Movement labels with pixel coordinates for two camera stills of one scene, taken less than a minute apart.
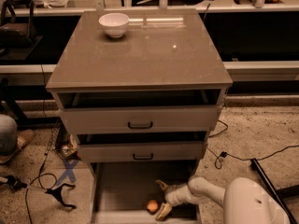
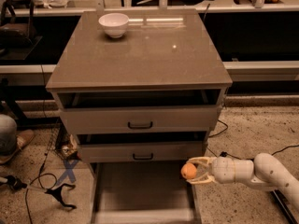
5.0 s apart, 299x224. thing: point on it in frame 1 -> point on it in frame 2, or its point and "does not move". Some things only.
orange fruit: [152, 205] -> [189, 171]
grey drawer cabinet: [139, 91] does not move
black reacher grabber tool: [15, 184] does not move
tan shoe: [22, 137] does not move
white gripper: [172, 195] -> [222, 170]
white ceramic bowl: [114, 24] does not move
